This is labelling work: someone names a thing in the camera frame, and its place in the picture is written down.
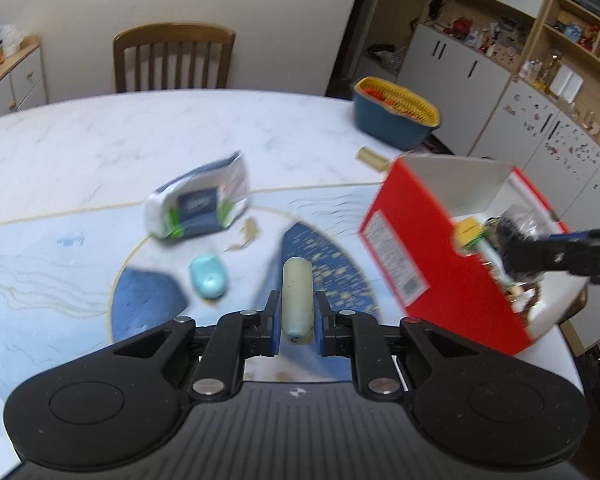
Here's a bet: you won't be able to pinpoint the white cabinet with black handles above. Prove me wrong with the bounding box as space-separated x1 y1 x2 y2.
397 22 511 156

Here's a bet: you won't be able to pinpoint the white boxes on counter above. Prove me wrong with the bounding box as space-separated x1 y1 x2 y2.
550 67 583 101

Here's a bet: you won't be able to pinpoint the pile of strawberries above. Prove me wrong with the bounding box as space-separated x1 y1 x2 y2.
362 85 431 123

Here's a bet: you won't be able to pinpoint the red white cardboard box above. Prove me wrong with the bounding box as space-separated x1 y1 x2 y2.
357 154 588 356

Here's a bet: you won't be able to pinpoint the wooden white sideboard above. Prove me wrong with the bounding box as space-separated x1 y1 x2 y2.
0 35 48 123

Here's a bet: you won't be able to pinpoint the white blue tissue pack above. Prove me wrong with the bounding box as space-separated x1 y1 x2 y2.
145 150 251 241

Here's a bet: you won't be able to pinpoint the small yellow box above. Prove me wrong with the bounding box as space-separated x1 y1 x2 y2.
452 217 483 253

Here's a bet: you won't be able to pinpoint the yellow blue strainer basket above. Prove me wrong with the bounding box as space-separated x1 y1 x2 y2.
352 76 441 151

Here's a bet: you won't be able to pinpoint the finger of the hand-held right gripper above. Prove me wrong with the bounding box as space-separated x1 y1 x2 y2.
545 227 600 248
507 239 600 286

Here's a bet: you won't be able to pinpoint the tan scrap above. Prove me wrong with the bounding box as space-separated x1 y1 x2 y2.
225 217 261 253

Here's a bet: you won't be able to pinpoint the beige tube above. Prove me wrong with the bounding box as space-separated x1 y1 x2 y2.
356 147 396 173

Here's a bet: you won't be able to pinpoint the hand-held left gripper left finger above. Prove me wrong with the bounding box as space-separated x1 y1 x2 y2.
152 289 283 401

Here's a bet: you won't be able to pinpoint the pale cream cylinder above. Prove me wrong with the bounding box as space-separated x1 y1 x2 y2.
281 257 313 345

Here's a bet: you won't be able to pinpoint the wooden wall shelf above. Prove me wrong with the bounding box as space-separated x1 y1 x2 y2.
517 0 600 126

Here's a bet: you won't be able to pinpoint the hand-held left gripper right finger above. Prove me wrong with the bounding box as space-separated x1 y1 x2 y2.
314 290 448 401

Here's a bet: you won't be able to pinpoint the clear plastic bag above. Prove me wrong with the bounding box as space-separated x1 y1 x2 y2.
0 22 28 56

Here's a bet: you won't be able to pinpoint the wooden slat-back chair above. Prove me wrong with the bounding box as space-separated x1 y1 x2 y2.
112 21 237 93

